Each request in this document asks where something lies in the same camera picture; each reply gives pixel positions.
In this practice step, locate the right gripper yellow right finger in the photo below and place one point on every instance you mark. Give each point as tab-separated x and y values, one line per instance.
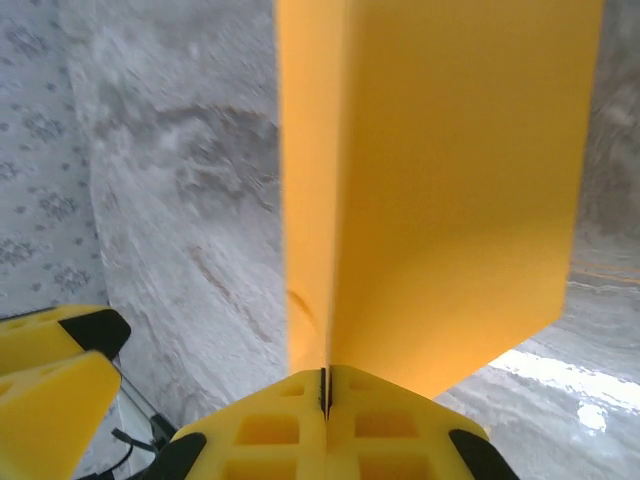
390	440

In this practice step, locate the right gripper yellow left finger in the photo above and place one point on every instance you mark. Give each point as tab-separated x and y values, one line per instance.
265	440

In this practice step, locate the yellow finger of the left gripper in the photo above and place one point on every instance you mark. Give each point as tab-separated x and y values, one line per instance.
35	340
45	425

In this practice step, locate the orange paper sheet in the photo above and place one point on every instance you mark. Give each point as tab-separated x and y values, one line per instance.
440	175

